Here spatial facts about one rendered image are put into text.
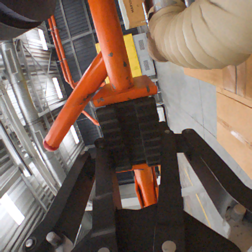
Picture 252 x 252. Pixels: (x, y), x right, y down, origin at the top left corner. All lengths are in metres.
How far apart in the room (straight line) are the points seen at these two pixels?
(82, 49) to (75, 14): 2.57
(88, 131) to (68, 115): 11.80
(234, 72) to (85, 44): 11.09
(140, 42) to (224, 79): 7.31
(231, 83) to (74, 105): 0.19
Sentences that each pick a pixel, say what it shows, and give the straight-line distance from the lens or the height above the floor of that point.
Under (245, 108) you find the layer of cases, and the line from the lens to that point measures 0.90.
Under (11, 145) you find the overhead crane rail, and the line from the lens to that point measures 2.67.
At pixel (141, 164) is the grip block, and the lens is 0.16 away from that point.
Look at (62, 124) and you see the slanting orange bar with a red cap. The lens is 0.19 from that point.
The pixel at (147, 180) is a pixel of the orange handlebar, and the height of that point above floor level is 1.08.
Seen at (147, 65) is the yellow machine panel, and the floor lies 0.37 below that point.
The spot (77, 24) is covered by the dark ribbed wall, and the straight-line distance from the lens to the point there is 11.70.
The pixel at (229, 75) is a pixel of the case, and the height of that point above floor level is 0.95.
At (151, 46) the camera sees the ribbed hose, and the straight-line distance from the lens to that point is 0.18.
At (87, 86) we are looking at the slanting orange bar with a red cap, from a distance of 0.16.
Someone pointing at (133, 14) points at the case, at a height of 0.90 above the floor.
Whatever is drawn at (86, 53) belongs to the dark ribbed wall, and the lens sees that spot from 11.13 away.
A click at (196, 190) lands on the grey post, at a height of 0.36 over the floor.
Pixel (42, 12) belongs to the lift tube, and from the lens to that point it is 0.23.
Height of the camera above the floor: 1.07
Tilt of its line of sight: 8 degrees up
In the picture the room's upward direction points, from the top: 103 degrees counter-clockwise
